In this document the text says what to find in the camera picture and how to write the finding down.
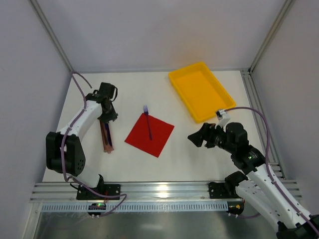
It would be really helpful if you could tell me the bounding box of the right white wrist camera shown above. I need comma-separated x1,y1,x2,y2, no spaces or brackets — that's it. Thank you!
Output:
215,110,230,128

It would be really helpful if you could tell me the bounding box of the left frame post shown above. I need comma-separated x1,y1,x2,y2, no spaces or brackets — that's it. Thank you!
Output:
28,0,74,71

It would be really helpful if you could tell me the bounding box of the aluminium rail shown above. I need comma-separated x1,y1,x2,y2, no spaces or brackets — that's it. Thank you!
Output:
29,179,303,204
240,70,287,180

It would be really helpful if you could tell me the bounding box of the purple cable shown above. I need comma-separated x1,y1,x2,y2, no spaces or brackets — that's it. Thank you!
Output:
60,71,127,216
223,107,319,237

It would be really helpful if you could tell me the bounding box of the frame post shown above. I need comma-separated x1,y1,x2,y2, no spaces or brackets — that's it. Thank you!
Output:
28,0,74,71
248,0,295,74

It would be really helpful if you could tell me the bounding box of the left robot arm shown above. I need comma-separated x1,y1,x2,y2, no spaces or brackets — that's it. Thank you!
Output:
46,82,118,188

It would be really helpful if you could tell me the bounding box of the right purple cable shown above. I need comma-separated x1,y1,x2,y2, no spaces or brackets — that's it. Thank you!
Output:
223,107,319,237

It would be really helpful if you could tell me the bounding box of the slotted cable duct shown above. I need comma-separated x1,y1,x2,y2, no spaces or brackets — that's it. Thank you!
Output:
41,201,228,213

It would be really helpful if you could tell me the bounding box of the right frame post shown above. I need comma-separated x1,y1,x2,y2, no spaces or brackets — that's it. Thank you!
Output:
248,0,295,74

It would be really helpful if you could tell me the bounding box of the brown utensil tray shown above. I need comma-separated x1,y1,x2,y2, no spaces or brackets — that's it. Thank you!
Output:
99,120,114,153

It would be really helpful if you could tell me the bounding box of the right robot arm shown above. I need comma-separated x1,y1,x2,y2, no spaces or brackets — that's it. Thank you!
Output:
187,122,319,239

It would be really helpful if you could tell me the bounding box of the yellow plastic bin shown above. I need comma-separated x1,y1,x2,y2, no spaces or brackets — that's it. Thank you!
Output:
168,62,236,123

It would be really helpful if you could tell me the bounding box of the purple plastic fork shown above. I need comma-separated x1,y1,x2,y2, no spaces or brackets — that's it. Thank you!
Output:
143,105,153,140

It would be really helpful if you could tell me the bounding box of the right side aluminium rail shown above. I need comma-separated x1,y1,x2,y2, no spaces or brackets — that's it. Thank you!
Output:
240,70,287,180

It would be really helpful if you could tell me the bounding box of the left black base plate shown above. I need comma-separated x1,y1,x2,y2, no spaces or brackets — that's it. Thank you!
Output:
76,183,121,201

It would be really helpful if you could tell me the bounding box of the front aluminium rail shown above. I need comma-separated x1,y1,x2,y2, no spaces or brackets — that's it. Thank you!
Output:
29,179,303,204

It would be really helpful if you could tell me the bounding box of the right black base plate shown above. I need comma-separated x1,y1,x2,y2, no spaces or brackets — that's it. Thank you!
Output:
208,182,240,199

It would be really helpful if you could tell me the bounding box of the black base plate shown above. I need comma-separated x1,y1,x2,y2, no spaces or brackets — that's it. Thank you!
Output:
76,183,121,201
208,182,240,199

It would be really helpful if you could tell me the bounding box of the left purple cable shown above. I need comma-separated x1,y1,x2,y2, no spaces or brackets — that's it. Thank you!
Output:
60,71,127,216

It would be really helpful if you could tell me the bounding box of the dark blue plastic spoon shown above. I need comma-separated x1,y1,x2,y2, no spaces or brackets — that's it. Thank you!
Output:
104,123,112,146

